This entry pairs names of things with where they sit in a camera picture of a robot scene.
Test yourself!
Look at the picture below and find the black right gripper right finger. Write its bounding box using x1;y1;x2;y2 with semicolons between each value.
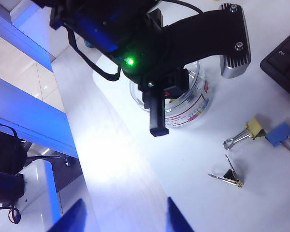
166;197;195;232

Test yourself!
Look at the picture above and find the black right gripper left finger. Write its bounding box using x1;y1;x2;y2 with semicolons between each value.
47;198;87;232

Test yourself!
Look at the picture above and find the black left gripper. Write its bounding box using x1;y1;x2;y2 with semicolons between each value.
136;69;190;138

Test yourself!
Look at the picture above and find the round transparent plastic jar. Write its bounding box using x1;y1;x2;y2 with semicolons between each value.
129;60;212;129

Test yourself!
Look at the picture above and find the yellow binder clip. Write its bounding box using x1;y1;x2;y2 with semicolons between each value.
207;154;245;189
223;116;267;150

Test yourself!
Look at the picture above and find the black robot base housing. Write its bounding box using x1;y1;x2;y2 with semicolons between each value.
0;123;29;203

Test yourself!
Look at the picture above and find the white desk riser board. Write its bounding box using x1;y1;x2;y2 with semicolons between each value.
91;0;290;232

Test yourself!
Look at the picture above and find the black computer keyboard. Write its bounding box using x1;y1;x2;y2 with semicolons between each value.
260;25;290;100

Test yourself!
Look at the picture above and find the blue binder clip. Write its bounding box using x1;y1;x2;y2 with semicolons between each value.
264;122;290;160

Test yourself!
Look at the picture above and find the red black wire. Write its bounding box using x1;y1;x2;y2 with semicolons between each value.
8;207;21;224

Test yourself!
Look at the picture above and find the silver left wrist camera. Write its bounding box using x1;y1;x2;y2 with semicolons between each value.
159;3;252;79

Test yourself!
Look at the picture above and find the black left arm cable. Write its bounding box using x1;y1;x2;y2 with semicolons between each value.
67;29;123;82

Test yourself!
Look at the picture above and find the blue metal frame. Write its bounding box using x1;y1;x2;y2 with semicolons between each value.
0;0;87;218

